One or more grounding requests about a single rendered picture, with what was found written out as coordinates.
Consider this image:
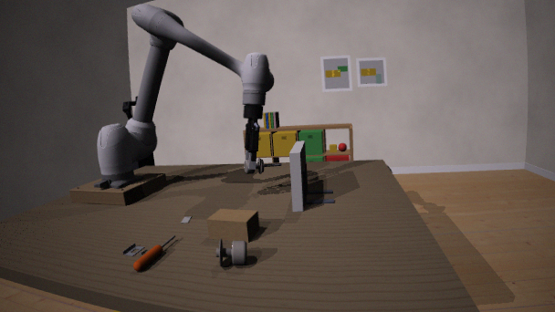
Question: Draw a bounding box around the orange-handled screwdriver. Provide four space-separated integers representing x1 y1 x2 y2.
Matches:
133 235 175 272

